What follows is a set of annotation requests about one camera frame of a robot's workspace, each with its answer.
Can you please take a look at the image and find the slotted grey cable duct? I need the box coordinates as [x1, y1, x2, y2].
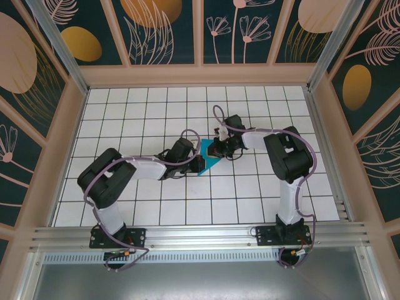
[43, 251, 282, 263]

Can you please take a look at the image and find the aluminium side rail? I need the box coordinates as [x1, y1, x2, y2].
[304, 89, 354, 221]

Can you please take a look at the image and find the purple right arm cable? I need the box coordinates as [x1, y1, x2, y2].
[212, 104, 318, 270]

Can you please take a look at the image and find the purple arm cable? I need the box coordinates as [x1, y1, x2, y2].
[212, 104, 318, 270]
[83, 129, 201, 273]

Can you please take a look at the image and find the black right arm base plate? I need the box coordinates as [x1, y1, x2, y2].
[255, 224, 313, 248]

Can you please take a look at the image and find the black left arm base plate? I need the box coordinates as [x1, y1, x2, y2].
[89, 227, 148, 249]

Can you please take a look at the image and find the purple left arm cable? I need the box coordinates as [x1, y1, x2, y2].
[83, 129, 201, 273]

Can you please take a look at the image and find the long aluminium mounting rail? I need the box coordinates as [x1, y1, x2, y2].
[29, 221, 371, 251]

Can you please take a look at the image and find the grey metal sheet panel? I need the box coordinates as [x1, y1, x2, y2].
[31, 262, 373, 300]

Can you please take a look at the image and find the aluminium frame post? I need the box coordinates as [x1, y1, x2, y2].
[24, 0, 90, 94]
[306, 0, 366, 91]

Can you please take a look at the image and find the teal cloth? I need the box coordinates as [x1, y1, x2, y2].
[196, 138, 224, 176]

